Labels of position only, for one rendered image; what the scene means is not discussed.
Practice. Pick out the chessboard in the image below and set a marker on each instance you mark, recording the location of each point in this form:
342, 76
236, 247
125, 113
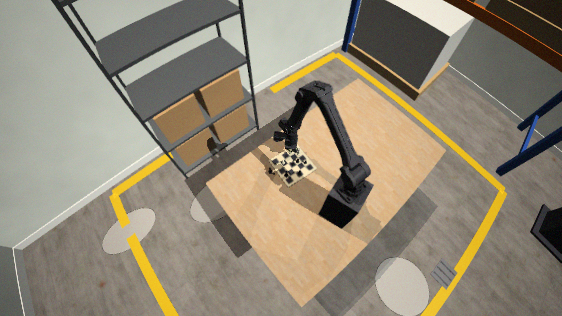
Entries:
293, 176

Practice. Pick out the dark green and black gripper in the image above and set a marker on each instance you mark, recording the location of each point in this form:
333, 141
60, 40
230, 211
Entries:
293, 145

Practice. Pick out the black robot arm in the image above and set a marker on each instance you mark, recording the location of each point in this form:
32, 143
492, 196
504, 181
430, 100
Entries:
354, 168

